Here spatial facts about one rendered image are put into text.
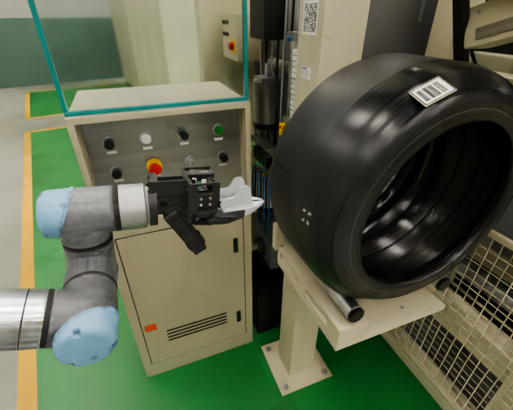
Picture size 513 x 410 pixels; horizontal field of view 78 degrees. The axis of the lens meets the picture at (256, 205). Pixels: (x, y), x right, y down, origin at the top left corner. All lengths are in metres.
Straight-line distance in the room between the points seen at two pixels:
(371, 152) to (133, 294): 1.09
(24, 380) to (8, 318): 1.59
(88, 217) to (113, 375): 1.43
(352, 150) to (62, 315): 0.48
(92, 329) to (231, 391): 1.31
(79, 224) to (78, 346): 0.17
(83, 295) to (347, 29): 0.80
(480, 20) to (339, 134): 0.59
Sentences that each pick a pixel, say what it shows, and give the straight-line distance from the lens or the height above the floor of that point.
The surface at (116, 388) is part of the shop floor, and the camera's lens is 1.85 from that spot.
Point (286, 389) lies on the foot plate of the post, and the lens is 1.72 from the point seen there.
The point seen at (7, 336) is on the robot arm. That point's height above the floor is 1.20.
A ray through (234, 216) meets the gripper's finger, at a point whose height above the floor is 1.21.
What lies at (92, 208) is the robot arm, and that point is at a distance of 0.53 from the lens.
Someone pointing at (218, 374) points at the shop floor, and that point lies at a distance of 1.77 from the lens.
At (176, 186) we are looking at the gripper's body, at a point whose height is 1.28.
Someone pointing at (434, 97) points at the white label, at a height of 1.41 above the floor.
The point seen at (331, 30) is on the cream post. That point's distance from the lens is 0.90.
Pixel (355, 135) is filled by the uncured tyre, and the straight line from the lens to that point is 0.57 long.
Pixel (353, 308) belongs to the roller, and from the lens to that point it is 0.82.
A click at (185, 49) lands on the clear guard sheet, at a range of 1.04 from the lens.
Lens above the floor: 1.52
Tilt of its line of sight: 32 degrees down
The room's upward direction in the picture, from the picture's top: straight up
